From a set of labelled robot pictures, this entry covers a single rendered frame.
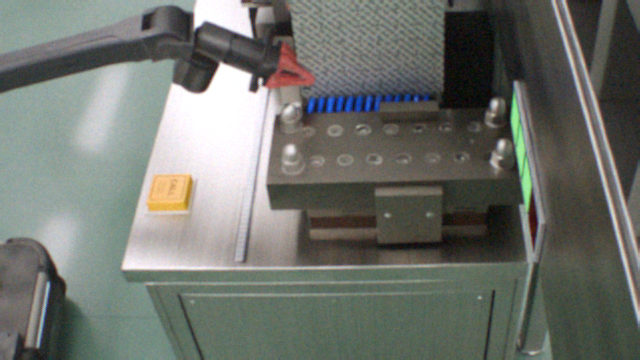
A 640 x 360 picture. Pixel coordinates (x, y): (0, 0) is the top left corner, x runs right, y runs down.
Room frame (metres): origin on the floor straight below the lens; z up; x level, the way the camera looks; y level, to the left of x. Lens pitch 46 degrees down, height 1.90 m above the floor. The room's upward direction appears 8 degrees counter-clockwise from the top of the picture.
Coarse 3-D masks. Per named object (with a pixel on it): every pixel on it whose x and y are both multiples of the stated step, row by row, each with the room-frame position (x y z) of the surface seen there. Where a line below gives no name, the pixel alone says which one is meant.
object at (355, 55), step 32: (320, 32) 1.05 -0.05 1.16; (352, 32) 1.04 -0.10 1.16; (384, 32) 1.03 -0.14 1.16; (416, 32) 1.02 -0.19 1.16; (320, 64) 1.05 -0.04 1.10; (352, 64) 1.04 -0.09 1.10; (384, 64) 1.03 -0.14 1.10; (416, 64) 1.02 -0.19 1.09; (320, 96) 1.05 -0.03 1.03; (384, 96) 1.03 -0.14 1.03
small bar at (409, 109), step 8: (384, 104) 0.99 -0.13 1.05; (392, 104) 0.99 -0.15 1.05; (400, 104) 0.98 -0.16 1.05; (408, 104) 0.98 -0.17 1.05; (416, 104) 0.98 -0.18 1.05; (424, 104) 0.98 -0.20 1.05; (432, 104) 0.97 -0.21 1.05; (384, 112) 0.97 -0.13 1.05; (392, 112) 0.97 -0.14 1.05; (400, 112) 0.97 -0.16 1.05; (408, 112) 0.96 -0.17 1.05; (416, 112) 0.96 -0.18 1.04; (424, 112) 0.96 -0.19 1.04; (432, 112) 0.96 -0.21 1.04
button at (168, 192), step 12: (156, 180) 1.02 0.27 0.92; (168, 180) 1.01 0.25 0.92; (180, 180) 1.01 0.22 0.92; (192, 180) 1.02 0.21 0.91; (156, 192) 0.99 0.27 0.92; (168, 192) 0.98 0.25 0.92; (180, 192) 0.98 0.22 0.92; (156, 204) 0.96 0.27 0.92; (168, 204) 0.96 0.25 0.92; (180, 204) 0.96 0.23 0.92
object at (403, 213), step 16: (384, 192) 0.82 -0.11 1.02; (400, 192) 0.82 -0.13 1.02; (416, 192) 0.81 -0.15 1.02; (432, 192) 0.81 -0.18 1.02; (384, 208) 0.82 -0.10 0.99; (400, 208) 0.81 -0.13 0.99; (416, 208) 0.81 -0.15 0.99; (432, 208) 0.81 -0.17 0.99; (384, 224) 0.82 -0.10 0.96; (400, 224) 0.81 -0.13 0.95; (416, 224) 0.81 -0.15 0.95; (432, 224) 0.81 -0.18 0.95; (384, 240) 0.82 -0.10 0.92; (400, 240) 0.81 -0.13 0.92; (416, 240) 0.81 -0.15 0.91; (432, 240) 0.81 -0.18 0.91
